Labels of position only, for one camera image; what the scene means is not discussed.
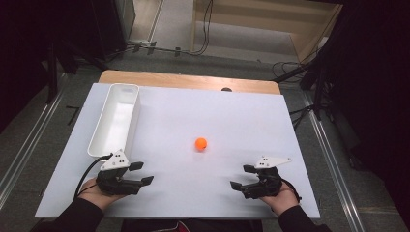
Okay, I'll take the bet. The light wooden shelf unit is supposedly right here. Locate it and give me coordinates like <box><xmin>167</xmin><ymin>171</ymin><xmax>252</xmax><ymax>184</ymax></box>
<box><xmin>191</xmin><ymin>0</ymin><xmax>343</xmax><ymax>64</ymax></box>

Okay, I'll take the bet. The white plastic bin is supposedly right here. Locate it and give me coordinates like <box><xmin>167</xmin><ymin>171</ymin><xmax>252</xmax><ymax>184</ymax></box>
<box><xmin>87</xmin><ymin>82</ymin><xmax>142</xmax><ymax>160</ymax></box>

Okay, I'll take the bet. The white board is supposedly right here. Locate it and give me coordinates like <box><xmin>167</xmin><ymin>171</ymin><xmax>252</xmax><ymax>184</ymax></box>
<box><xmin>34</xmin><ymin>82</ymin><xmax>321</xmax><ymax>220</ymax></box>

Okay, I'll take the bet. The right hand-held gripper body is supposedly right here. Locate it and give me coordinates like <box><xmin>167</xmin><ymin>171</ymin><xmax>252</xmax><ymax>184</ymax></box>
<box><xmin>241</xmin><ymin>156</ymin><xmax>292</xmax><ymax>200</ymax></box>

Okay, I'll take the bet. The person's right hand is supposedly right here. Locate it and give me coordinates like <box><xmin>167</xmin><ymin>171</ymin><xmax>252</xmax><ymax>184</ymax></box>
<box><xmin>258</xmin><ymin>179</ymin><xmax>302</xmax><ymax>218</ymax></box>

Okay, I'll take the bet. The black floor cable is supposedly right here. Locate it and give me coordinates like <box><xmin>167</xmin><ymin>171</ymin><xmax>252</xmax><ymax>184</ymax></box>
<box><xmin>127</xmin><ymin>0</ymin><xmax>215</xmax><ymax>57</ymax></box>

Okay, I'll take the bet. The metal floor rail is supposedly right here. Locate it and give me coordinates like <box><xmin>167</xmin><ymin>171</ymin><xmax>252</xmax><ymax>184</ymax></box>
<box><xmin>303</xmin><ymin>93</ymin><xmax>366</xmax><ymax>232</ymax></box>
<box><xmin>0</xmin><ymin>75</ymin><xmax>69</xmax><ymax>202</ymax></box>

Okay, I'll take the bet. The orange ball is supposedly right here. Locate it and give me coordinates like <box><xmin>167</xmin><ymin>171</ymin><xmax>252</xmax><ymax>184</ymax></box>
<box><xmin>194</xmin><ymin>136</ymin><xmax>208</xmax><ymax>152</ymax></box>

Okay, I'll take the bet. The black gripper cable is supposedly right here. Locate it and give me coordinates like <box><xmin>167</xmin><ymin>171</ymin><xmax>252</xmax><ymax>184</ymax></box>
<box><xmin>73</xmin><ymin>153</ymin><xmax>114</xmax><ymax>200</ymax></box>

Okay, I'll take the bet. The black wrist strap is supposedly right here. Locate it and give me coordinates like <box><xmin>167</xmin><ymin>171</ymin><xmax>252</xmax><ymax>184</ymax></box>
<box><xmin>281</xmin><ymin>179</ymin><xmax>303</xmax><ymax>204</ymax></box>

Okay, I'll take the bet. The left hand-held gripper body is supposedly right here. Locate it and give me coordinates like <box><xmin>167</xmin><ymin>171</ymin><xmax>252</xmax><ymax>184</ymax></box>
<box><xmin>96</xmin><ymin>148</ymin><xmax>143</xmax><ymax>196</ymax></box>

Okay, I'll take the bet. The dark cabinet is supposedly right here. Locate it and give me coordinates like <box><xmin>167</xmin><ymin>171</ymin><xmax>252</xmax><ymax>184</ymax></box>
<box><xmin>90</xmin><ymin>0</ymin><xmax>136</xmax><ymax>61</ymax></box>

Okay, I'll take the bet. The black stand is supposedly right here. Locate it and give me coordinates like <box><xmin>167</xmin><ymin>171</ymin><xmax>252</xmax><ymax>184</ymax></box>
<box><xmin>272</xmin><ymin>47</ymin><xmax>337</xmax><ymax>122</ymax></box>

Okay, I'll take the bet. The person's left hand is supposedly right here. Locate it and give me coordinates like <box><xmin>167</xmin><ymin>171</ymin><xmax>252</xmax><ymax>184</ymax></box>
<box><xmin>76</xmin><ymin>178</ymin><xmax>128</xmax><ymax>213</ymax></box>

